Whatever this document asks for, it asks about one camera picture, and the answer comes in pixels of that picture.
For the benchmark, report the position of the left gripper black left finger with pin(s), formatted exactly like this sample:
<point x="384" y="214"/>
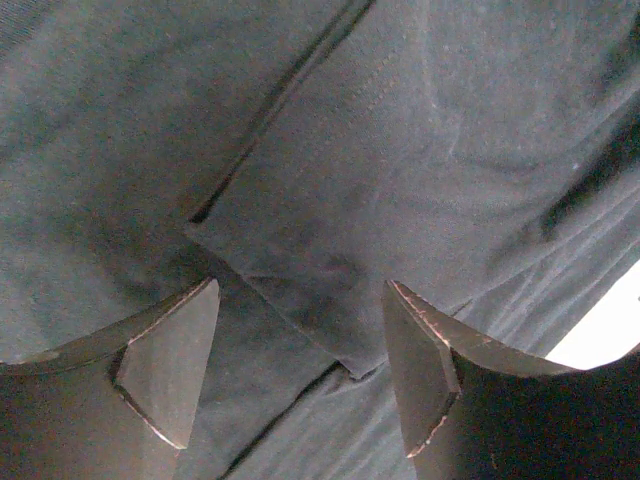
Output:
<point x="119" y="403"/>

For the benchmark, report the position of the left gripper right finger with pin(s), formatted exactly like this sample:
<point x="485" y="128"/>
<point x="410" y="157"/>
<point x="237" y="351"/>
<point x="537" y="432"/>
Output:
<point x="472" y="407"/>

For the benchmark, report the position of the black t shirt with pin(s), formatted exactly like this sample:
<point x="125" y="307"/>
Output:
<point x="483" y="153"/>

